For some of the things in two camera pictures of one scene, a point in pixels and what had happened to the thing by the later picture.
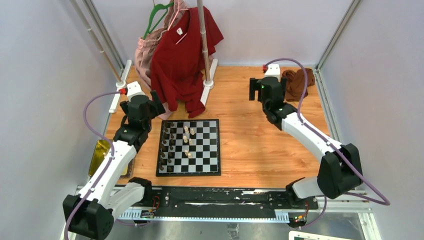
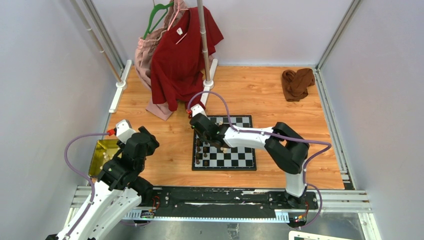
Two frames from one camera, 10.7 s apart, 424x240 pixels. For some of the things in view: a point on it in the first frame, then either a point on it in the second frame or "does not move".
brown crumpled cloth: (295, 82) does not move
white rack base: (209, 85) does not move
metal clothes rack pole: (203, 40) does not move
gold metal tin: (101, 149) does not move
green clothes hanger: (156, 7) does not move
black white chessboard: (189, 147) -> (209, 156)
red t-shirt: (177, 64) does not move
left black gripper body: (155, 110) -> (153, 144)
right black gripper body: (255, 85) -> (203, 137)
